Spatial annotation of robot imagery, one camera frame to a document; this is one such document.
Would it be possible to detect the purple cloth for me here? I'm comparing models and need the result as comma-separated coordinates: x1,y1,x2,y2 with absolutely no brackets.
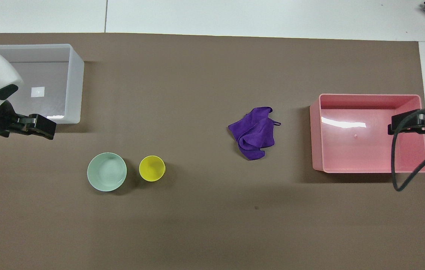
228,106,282,161

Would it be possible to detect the light green bowl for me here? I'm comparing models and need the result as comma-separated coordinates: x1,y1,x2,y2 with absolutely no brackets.
87,152,128,192

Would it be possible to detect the pink plastic box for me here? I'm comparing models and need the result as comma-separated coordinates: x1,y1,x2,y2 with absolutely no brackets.
310,93,425,174

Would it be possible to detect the translucent white plastic box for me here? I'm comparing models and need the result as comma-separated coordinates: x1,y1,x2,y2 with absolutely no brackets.
0,44,85,125

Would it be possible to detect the black cable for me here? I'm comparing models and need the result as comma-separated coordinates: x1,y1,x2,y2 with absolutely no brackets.
391,106,425,192

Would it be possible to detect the yellow cup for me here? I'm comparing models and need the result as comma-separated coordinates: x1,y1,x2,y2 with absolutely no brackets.
139,155,167,183

